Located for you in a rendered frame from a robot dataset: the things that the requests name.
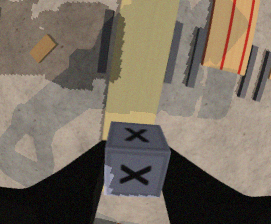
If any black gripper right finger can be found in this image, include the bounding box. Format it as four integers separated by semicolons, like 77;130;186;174
162;147;271;224

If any grey cube with black x marks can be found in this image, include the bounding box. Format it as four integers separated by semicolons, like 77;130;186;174
104;121;171;198

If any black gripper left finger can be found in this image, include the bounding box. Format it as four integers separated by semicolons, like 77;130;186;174
0;141;106;224

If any pale yellow strip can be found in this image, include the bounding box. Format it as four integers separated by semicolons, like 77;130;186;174
102;0;180;141

